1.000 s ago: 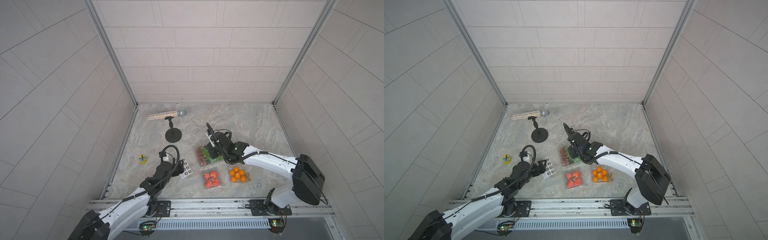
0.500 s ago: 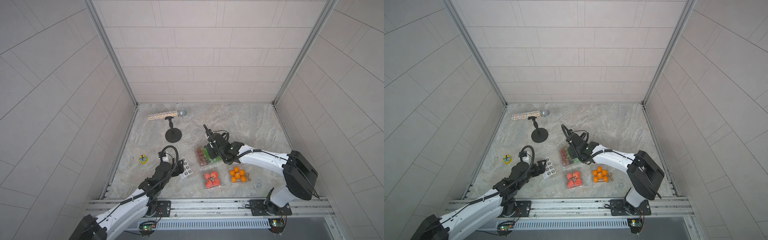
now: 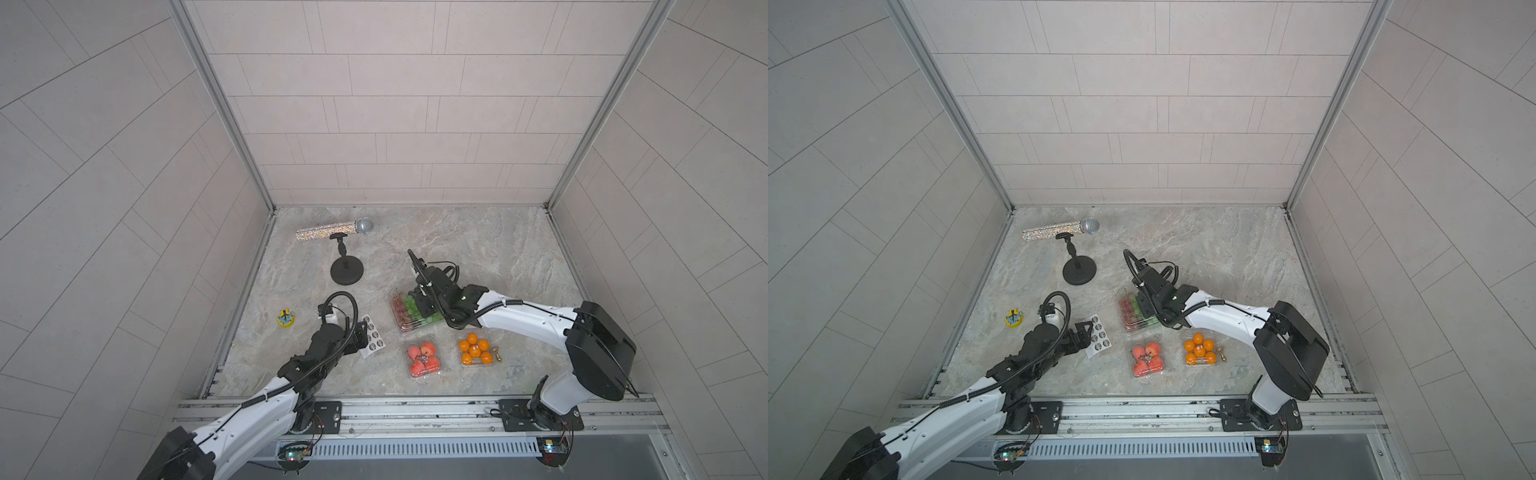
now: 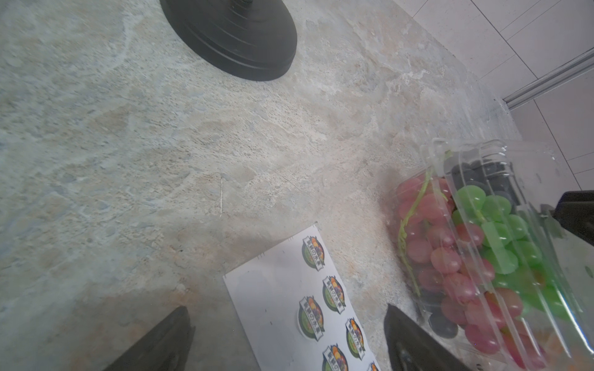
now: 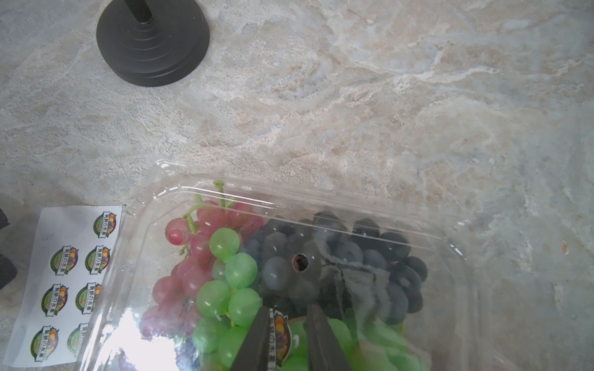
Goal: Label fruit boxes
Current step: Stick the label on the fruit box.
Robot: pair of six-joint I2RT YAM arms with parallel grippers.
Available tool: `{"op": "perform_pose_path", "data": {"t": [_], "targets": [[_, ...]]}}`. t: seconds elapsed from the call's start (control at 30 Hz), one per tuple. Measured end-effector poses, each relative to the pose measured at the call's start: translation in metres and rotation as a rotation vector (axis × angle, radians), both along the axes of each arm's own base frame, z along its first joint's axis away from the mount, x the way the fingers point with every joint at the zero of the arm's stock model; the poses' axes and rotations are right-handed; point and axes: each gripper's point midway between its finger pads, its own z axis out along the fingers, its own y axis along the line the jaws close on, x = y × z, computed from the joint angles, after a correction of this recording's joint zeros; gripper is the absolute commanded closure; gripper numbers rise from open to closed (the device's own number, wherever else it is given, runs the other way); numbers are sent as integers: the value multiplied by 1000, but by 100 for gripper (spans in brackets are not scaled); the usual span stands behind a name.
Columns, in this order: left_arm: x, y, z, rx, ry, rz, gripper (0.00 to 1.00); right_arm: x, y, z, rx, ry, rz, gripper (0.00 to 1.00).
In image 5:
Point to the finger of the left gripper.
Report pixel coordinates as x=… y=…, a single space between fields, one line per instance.
x=8 y=270

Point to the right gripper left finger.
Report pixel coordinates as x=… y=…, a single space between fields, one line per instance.
x=253 y=354

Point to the white sticker sheet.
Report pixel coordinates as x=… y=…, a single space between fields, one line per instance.
x=71 y=254

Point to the round fruit sticker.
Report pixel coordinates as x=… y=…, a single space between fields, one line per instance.
x=280 y=340

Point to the clear grape box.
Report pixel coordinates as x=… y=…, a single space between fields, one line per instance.
x=198 y=254

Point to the black microphone stand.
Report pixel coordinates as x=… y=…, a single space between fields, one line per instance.
x=153 y=43

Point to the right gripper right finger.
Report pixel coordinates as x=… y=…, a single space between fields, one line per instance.
x=324 y=351

